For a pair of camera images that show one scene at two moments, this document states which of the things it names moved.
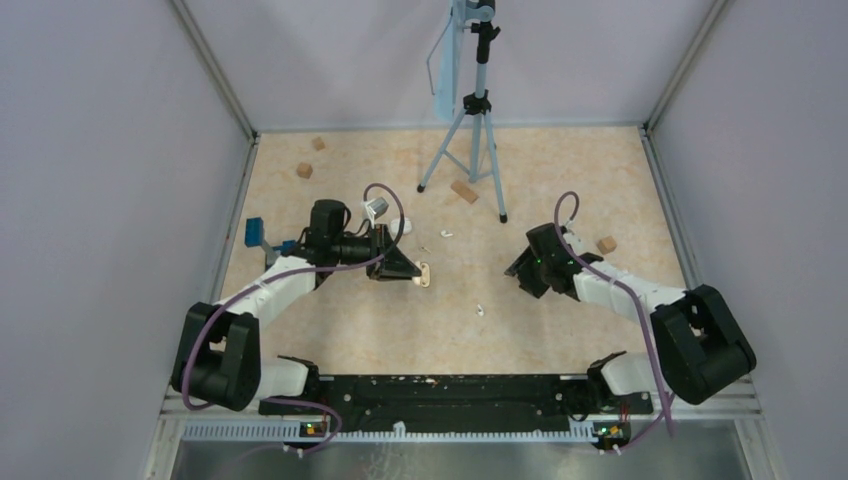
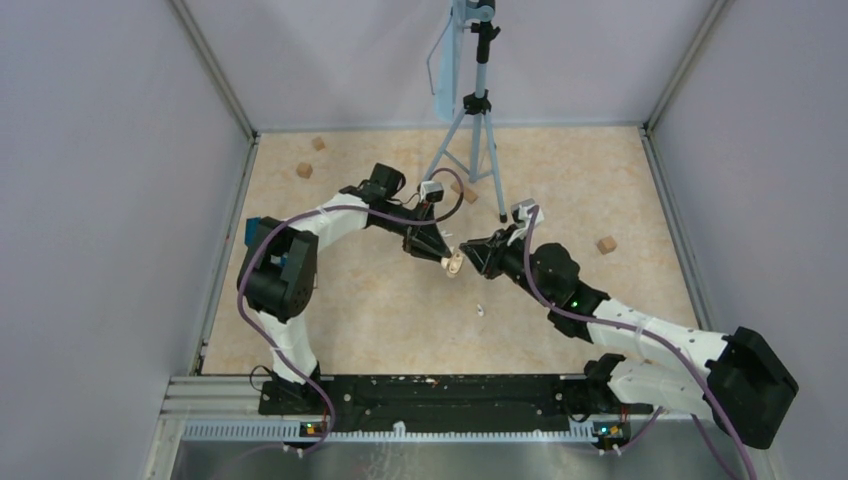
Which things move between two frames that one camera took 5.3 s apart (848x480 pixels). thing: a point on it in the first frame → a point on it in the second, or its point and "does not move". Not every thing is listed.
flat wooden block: (464, 191) does not move
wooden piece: (425, 275) → (452, 263)
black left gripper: (395, 267) → (424, 242)
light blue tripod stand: (470, 144) does not move
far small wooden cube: (318, 143) does not move
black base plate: (460, 399) does not move
